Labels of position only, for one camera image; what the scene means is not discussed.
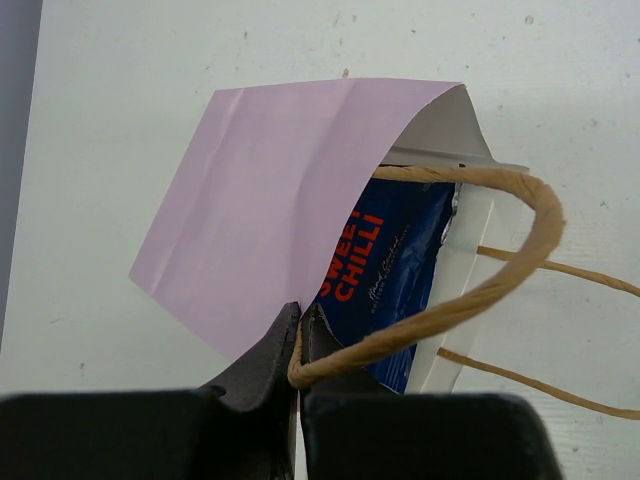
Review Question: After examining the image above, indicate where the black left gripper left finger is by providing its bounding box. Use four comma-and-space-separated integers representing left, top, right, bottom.
1, 303, 300, 479

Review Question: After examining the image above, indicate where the blue Burts chips bag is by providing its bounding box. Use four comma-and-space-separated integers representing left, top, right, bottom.
312, 178, 461, 396

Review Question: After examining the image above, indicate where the lilac paper bag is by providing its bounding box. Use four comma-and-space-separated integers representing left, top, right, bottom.
130, 78, 565, 394

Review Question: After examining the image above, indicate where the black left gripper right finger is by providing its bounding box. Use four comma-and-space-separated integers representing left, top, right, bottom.
298, 301, 564, 480

